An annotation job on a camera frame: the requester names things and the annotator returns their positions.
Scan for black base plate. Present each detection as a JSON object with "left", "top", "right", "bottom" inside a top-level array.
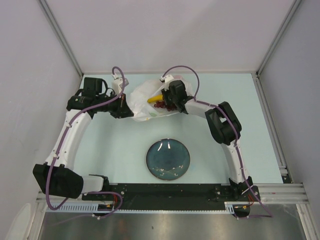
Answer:
[{"left": 81, "top": 183, "right": 260, "bottom": 212}]

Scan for aluminium frame rail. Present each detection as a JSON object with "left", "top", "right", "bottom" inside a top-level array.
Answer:
[{"left": 36, "top": 182, "right": 308, "bottom": 205}]

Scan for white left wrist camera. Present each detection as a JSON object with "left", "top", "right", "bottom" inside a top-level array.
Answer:
[{"left": 111, "top": 74, "right": 129, "bottom": 95}]

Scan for blue ceramic plate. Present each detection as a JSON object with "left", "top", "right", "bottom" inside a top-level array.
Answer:
[{"left": 145, "top": 138, "right": 191, "bottom": 181}]

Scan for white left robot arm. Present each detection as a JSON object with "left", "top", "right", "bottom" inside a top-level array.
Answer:
[{"left": 32, "top": 75, "right": 134, "bottom": 200}]

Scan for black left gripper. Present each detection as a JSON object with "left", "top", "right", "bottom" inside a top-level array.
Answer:
[{"left": 95, "top": 91, "right": 134, "bottom": 119}]

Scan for white slotted cable duct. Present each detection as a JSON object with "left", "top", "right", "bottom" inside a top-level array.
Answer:
[{"left": 46, "top": 202, "right": 237, "bottom": 214}]

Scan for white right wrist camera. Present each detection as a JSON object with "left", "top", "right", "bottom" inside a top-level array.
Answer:
[{"left": 159, "top": 74, "right": 175, "bottom": 88}]

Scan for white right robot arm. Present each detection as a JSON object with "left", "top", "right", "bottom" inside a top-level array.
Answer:
[{"left": 161, "top": 79, "right": 258, "bottom": 201}]

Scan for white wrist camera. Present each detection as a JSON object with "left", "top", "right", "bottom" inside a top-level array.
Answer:
[
  {"left": 111, "top": 74, "right": 129, "bottom": 95},
  {"left": 159, "top": 74, "right": 175, "bottom": 88}
]

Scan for white plastic bag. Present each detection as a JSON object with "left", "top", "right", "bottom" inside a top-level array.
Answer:
[{"left": 126, "top": 79, "right": 178, "bottom": 122}]

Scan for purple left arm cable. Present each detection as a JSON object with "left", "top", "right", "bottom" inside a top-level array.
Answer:
[{"left": 46, "top": 66, "right": 126, "bottom": 221}]

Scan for fake red grapes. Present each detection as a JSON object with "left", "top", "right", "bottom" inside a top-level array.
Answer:
[{"left": 153, "top": 101, "right": 177, "bottom": 112}]

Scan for fake yellow banana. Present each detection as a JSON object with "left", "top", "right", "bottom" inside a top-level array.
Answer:
[{"left": 147, "top": 94, "right": 164, "bottom": 104}]

